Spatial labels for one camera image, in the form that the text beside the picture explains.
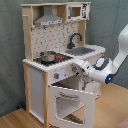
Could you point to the toy microwave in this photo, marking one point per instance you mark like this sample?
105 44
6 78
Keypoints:
77 11

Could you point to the grey toy sink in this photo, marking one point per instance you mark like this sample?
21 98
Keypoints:
79 51

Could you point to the silver toy pot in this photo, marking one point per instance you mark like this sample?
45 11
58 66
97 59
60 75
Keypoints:
48 56

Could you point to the wooden toy kitchen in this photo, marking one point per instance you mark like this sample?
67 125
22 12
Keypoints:
54 38

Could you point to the left red stove knob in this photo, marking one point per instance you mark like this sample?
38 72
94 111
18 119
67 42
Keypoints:
56 75

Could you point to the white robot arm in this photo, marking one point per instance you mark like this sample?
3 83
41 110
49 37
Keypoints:
105 69

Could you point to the grey range hood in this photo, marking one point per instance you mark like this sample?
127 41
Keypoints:
48 18

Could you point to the white oven door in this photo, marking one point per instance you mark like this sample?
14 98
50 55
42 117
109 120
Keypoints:
64 101

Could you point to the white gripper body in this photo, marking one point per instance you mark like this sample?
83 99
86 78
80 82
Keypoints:
83 68

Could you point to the black toy stovetop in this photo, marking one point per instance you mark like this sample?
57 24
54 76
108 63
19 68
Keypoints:
59 58

